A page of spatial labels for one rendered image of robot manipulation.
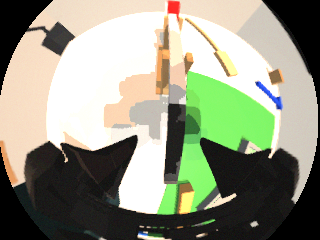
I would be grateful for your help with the green flat mat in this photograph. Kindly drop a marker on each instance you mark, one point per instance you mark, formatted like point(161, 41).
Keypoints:
point(219, 113)

